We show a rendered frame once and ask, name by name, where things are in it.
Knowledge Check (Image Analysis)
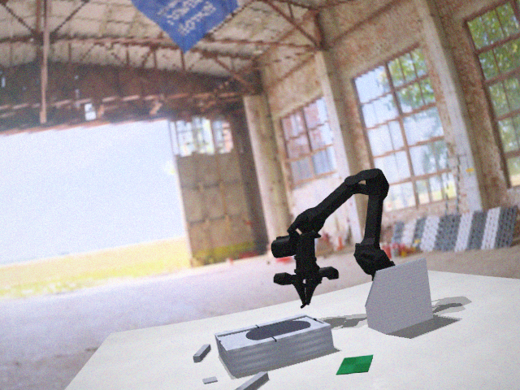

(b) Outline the dark grey round disc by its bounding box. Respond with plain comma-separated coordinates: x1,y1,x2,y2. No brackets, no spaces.
246,321,311,340

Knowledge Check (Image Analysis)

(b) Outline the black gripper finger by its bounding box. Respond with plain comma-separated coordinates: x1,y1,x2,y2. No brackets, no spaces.
289,280,306,304
305,279,322,306

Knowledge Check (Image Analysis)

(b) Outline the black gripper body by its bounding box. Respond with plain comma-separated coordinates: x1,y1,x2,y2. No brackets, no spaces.
274,251,339,285

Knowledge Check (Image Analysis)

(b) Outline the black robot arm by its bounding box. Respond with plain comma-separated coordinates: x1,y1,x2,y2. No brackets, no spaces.
271,168,395,282

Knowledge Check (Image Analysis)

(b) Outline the flat green square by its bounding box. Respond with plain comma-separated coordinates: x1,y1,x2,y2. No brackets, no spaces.
336,354,373,375

